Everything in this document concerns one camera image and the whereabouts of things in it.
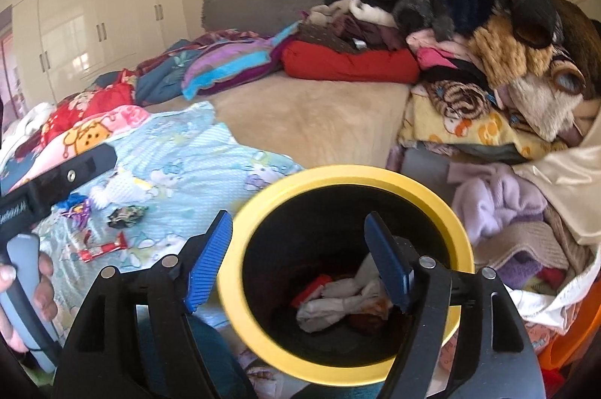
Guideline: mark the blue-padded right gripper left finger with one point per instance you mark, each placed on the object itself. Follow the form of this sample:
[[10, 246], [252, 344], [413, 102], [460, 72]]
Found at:
[[102, 357]]

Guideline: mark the lilac fluffy sweater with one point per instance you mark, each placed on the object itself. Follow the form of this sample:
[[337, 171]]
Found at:
[[488, 197]]

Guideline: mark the purple shiny candy wrapper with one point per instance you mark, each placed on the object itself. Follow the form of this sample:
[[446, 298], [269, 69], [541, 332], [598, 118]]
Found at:
[[77, 208]]

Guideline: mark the person's left hand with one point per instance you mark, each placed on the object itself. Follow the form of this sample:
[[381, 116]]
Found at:
[[43, 299]]

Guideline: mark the beige ribbed knit sweater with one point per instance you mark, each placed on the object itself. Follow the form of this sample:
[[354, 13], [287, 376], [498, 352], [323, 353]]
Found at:
[[547, 242]]

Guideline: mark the red floral blanket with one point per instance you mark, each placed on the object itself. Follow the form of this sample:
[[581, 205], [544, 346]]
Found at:
[[89, 103]]

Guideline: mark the green black snack wrapper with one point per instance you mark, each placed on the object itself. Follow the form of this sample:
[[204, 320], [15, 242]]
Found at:
[[126, 217]]

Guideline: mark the dark blue leaf blanket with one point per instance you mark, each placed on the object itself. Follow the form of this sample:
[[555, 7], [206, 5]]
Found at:
[[153, 81]]

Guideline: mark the pink patterned laundry basket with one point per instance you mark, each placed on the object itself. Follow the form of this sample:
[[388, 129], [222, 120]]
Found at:
[[544, 326]]

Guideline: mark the red folded garment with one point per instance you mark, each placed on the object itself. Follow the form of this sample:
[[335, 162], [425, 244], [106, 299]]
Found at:
[[308, 61]]

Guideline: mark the crumpled white tissue trash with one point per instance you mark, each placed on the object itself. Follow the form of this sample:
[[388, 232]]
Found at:
[[326, 302]]

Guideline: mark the cream satin cloth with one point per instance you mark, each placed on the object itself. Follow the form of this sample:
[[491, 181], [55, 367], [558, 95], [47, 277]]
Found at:
[[570, 180]]

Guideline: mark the red candy wrapper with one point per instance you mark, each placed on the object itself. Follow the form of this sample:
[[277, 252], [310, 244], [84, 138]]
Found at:
[[88, 254]]

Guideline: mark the brown striped knit garment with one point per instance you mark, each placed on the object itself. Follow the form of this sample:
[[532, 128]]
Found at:
[[455, 100]]

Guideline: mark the beige plush bed cover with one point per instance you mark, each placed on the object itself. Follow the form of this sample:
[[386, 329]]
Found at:
[[314, 122]]

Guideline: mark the purple blue striped blanket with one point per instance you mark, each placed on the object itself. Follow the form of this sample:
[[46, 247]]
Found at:
[[235, 58]]

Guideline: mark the pink cartoon bear blanket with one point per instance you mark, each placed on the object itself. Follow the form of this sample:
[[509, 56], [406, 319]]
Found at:
[[83, 136]]

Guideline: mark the grey folded cushion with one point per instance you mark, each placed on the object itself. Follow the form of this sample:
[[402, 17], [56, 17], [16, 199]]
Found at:
[[430, 170]]

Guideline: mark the grey padded headboard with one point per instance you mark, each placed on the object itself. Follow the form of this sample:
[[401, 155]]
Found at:
[[265, 17]]

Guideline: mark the brown plush dog toy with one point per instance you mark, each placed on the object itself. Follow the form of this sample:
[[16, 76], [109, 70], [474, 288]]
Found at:
[[541, 57]]

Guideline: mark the yellow cartoon blanket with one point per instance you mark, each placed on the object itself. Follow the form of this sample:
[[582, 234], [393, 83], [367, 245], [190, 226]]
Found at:
[[422, 123]]

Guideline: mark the yellow rimmed black trash bin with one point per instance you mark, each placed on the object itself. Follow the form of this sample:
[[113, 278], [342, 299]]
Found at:
[[310, 225]]

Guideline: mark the white crumpled paper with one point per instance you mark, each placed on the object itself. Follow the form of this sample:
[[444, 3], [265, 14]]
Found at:
[[122, 188]]

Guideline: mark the light blue Hello Kitty quilt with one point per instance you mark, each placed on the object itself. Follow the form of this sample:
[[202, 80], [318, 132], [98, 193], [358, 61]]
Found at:
[[197, 169]]

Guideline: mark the white built-in wardrobe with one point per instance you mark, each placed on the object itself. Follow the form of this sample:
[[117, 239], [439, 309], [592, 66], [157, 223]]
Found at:
[[61, 46]]

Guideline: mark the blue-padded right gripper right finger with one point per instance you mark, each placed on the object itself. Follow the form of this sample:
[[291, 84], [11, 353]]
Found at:
[[494, 357]]

